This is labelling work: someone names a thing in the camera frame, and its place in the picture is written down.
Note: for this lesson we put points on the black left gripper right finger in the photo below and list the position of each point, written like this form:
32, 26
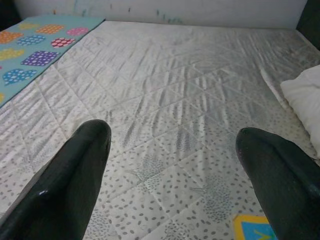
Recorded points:
285, 185

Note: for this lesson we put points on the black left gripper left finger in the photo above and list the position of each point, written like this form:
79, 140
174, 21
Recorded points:
60, 185

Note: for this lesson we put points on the yellow-edged blue children's book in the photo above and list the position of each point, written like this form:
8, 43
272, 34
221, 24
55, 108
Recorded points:
252, 230

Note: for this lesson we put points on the white pillow with black lettering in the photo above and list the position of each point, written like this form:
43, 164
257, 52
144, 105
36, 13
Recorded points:
307, 100

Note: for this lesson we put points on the grey quilted mattress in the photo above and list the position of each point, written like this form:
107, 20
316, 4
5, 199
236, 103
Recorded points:
162, 87

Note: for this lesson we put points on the teal blanket with dotted shapes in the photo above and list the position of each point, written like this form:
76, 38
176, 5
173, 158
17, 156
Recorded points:
80, 21

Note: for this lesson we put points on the dark tufted headboard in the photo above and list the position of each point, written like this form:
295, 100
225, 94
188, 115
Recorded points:
310, 20

